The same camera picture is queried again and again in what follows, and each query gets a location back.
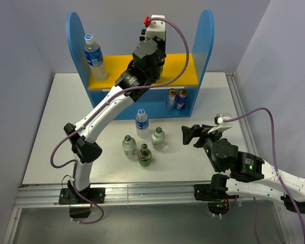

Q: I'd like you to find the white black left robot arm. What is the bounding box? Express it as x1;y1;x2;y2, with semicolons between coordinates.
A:
64;27;166;203

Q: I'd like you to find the aluminium side rail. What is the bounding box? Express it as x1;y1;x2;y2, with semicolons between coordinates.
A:
225;72;259;156

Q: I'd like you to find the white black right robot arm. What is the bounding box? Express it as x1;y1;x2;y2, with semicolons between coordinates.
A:
181;125;305;214

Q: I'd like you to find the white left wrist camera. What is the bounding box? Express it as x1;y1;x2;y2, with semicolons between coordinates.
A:
144;15;166;41

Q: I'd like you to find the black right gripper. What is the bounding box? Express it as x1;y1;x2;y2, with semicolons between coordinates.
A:
180;124;223;172

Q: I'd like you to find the blue and yellow shelf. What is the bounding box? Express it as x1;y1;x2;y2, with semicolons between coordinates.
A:
66;9;216;121

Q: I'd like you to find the clear Chang glass bottle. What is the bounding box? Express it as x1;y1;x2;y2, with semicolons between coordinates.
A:
122;135;137;157
151;127;165;149

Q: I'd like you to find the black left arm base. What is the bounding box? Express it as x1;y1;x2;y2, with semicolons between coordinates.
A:
58;186;105;220

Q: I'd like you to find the plastic water bottle blue label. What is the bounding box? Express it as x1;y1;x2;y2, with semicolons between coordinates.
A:
135;109;149;138

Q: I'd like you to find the aluminium front rail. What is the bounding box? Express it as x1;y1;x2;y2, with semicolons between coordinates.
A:
13;181;210;208

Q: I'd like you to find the green glass bottle red label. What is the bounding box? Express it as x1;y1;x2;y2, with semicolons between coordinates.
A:
138;143;152;167

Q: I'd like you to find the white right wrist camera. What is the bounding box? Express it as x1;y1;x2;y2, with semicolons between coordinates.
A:
208;113;233;134

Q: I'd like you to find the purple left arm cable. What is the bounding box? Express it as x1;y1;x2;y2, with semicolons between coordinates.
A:
50;16;189;169

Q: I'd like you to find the silver blue energy drink can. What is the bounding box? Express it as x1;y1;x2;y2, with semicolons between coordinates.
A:
166;88;177;110

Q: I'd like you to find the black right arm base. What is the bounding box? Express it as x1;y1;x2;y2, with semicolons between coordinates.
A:
194;184;238;219

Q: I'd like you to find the green Perrier glass bottle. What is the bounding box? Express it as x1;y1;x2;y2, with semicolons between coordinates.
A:
156;66;163;81

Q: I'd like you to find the blue silver Red Bull can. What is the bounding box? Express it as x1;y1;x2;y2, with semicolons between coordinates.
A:
176;89;188;111

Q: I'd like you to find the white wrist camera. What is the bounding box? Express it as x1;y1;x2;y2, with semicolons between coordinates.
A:
144;15;166;41
208;113;233;134

